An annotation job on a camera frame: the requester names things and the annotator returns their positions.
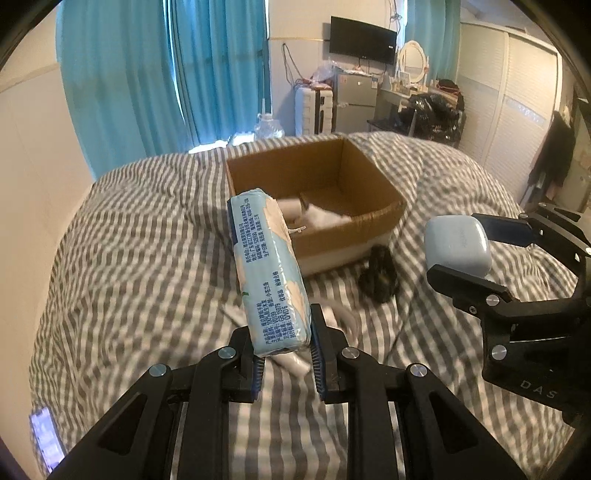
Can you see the wide turquoise curtain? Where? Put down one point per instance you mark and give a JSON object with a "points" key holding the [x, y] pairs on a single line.
{"points": [[138, 74]]}

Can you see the dark hair claw clip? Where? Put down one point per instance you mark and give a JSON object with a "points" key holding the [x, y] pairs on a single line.
{"points": [[378, 274]]}

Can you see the white paper roll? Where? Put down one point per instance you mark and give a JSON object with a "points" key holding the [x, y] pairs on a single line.
{"points": [[288, 207]]}

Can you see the round white vanity mirror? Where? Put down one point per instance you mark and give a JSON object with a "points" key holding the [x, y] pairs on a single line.
{"points": [[412, 60]]}

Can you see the white tube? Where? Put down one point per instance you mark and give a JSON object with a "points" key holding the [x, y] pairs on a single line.
{"points": [[293, 362]]}

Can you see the narrow turquoise curtain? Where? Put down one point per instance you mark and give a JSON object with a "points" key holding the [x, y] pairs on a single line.
{"points": [[434, 37]]}

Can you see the black wall monitor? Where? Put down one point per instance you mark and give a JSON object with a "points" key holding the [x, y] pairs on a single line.
{"points": [[362, 39]]}

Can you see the light blue tissue pack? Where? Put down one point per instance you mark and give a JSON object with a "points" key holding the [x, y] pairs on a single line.
{"points": [[270, 277]]}

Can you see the grey striped blanket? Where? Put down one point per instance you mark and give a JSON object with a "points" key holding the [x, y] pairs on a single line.
{"points": [[138, 277]]}

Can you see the black plastic bag pile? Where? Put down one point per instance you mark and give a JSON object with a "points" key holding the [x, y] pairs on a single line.
{"points": [[434, 115]]}

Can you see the grey mini fridge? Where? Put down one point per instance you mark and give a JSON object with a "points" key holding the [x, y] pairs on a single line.
{"points": [[355, 101]]}

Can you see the white vanity desk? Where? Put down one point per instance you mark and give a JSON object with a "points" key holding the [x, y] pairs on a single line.
{"points": [[392, 99]]}

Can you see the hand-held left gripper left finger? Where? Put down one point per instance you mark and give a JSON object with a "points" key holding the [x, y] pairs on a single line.
{"points": [[256, 379]]}

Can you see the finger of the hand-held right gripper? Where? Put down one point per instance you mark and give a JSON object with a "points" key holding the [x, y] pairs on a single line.
{"points": [[466, 288], [508, 230]]}

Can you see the pink plastic bag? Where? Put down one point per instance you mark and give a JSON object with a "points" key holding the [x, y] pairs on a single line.
{"points": [[324, 74]]}

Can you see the dark hanging clothes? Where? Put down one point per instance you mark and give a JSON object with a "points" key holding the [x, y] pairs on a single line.
{"points": [[554, 152]]}

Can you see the brown cardboard box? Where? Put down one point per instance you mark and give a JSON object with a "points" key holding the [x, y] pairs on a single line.
{"points": [[351, 230]]}

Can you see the smartphone with lit screen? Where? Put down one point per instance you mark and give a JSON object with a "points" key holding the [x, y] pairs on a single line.
{"points": [[46, 434]]}

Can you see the light blue earbud case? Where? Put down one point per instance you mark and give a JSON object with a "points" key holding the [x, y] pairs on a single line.
{"points": [[457, 242]]}

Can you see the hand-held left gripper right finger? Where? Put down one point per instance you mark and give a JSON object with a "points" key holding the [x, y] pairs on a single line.
{"points": [[318, 365]]}

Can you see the clear water jug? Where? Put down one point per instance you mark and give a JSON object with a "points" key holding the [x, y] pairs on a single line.
{"points": [[268, 127]]}

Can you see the white crumpled plastic bag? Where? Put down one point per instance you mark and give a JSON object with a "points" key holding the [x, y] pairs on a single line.
{"points": [[328, 217]]}

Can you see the white louvred wardrobe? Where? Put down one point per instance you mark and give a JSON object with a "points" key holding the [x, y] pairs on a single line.
{"points": [[503, 101]]}

